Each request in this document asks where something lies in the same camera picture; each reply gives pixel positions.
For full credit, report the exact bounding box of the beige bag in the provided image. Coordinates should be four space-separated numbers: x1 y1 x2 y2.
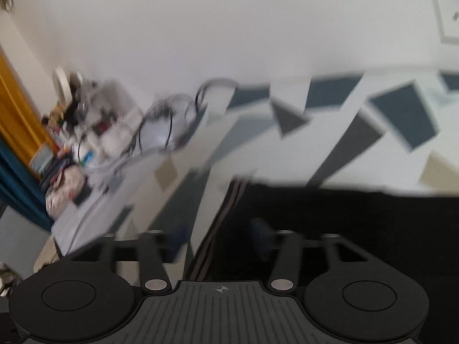
45 167 87 219

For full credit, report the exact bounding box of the white cloth with geometric print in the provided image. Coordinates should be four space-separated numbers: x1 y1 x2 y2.
54 72 459 262

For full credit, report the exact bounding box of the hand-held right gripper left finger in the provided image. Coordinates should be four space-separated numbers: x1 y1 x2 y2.
70 230 189 292

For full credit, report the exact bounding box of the white wall socket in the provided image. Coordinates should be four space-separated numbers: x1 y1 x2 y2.
431 0 459 44

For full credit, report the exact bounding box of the black garment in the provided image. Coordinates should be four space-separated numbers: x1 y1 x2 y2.
184 177 459 316

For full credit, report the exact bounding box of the orange curtain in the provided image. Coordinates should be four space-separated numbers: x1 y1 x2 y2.
0 48 56 174

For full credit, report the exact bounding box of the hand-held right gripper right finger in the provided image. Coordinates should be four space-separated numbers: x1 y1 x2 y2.
249 218 371 292

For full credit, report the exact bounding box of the white jar with blue label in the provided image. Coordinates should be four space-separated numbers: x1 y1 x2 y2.
75 141 99 167

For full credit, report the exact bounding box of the teal curtain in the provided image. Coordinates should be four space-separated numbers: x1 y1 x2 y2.
0 143 52 230

